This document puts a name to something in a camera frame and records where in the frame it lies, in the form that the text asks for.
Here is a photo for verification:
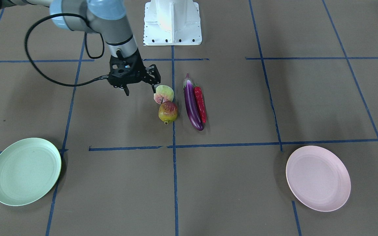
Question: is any green plate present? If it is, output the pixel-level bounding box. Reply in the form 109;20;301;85
0;138;62;207

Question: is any pink plate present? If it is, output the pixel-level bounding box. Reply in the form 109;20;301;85
285;146;351;212

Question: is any purple eggplant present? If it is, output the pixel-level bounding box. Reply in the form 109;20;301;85
183;73;204;130

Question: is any red chili pepper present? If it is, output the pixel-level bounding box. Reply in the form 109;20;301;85
194;86;207;123

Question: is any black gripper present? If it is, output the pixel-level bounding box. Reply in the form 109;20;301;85
108;49;161;96

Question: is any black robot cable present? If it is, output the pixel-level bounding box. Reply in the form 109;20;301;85
24;13;110;87

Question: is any green pink peach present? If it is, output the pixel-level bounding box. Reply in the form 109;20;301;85
154;85;174;104

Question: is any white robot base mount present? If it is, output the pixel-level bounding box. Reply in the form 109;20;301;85
143;0;202;46

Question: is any red yellow pomegranate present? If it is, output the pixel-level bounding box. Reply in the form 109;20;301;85
158;101;178;124

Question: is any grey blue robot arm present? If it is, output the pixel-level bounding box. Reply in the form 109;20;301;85
0;0;161;95

